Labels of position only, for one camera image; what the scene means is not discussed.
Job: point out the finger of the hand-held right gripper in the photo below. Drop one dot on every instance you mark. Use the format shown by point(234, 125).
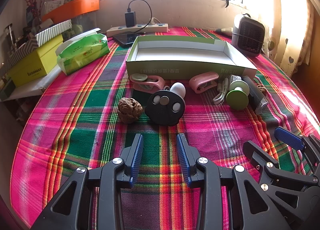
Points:
point(260, 156)
point(287, 138)

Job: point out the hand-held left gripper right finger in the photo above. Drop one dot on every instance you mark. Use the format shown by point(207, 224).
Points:
point(183, 160)

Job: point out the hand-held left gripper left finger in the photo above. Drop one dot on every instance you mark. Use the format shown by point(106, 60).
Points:
point(137, 160)

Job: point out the brown walnut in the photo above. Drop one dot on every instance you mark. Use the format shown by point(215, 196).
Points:
point(262, 88)
point(130, 109)

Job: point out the black round device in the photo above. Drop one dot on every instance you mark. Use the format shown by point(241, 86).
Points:
point(162, 112)

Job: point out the black bike light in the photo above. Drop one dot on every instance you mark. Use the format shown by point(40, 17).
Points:
point(255, 92)

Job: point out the green and white spool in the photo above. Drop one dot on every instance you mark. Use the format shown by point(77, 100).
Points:
point(237, 99)

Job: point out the white round knob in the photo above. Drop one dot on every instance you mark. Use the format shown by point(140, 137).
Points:
point(178, 89)

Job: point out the plain pink clip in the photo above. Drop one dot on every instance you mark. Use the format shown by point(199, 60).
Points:
point(197, 82)

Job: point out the pink clip with green pad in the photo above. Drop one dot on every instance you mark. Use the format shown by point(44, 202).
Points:
point(157, 82)

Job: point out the white shallow cardboard box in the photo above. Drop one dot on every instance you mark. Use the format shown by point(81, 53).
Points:
point(185, 70)

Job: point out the plaid tablecloth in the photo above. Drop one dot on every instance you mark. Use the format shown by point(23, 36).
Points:
point(75, 125)

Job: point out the heart patterned curtain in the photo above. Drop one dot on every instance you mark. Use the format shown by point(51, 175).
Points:
point(292, 32)

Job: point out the grey mini heater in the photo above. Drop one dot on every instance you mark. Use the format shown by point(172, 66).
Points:
point(246, 37)

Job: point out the green tissue pack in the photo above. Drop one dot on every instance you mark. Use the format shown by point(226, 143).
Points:
point(82, 52)

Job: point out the black phone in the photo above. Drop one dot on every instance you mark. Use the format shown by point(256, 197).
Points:
point(125, 38)

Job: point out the white power strip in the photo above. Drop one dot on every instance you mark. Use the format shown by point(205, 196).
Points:
point(150, 28)

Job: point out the yellow box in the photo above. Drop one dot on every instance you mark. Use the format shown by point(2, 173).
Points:
point(32, 67)

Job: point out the white plug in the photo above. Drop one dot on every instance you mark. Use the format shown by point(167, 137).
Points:
point(152, 21)

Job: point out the black charger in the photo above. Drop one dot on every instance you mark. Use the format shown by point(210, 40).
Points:
point(130, 19)

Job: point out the clear glass container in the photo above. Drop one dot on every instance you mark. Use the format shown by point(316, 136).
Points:
point(85, 22)

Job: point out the striped grey-white box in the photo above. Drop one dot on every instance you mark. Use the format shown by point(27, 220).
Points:
point(53, 30)

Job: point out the grey chevron patterned box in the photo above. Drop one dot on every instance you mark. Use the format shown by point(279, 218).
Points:
point(23, 47)

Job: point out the orange tray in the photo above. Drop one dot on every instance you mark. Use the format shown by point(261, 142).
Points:
point(75, 8)

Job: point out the white printed card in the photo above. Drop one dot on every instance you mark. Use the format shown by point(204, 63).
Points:
point(53, 4)

